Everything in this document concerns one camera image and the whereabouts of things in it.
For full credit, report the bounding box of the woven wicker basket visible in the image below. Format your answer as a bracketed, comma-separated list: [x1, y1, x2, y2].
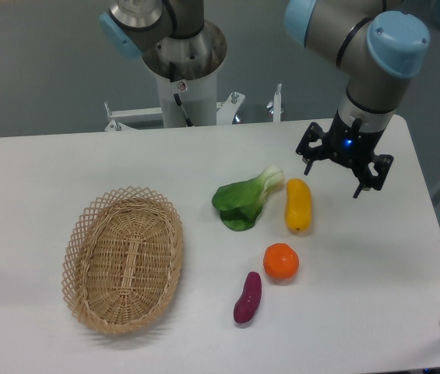
[62, 186, 184, 334]

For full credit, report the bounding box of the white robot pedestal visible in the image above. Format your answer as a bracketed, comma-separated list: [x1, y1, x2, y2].
[155, 73, 217, 129]

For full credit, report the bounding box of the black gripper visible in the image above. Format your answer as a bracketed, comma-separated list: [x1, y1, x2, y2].
[296, 112, 394, 199]

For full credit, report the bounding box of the orange tangerine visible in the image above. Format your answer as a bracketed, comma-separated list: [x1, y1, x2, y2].
[263, 243, 300, 280]

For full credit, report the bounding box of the yellow mango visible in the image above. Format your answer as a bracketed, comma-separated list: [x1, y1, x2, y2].
[284, 178, 312, 232]

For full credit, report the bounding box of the purple sweet potato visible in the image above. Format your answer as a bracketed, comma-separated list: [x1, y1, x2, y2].
[233, 271, 262, 324]

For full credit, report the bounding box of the black cable on pedestal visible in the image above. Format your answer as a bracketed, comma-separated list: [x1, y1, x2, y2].
[170, 62, 195, 128]

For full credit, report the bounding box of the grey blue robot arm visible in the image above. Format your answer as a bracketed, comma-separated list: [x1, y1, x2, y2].
[100, 1, 430, 190]

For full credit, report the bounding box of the white metal base frame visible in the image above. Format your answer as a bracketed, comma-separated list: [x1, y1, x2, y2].
[104, 83, 283, 132]

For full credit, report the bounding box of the green bok choy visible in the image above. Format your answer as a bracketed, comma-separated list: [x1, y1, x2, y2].
[211, 165, 285, 231]

